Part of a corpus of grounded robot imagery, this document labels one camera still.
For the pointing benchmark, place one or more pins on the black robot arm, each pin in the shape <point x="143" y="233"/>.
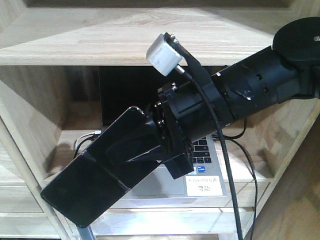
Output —
<point x="288" y="69"/>

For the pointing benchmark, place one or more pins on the silver laptop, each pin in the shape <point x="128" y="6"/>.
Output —
<point x="125" y="86"/>

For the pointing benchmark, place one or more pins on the black smartphone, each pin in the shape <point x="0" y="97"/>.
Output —
<point x="121" y="157"/>

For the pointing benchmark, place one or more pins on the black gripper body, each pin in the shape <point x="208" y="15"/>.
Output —
<point x="174" y="120"/>

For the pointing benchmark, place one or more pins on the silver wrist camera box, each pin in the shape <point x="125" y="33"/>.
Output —
<point x="162" y="56"/>

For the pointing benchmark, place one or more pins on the wooden shelf unit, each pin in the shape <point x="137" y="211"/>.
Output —
<point x="40" y="117"/>

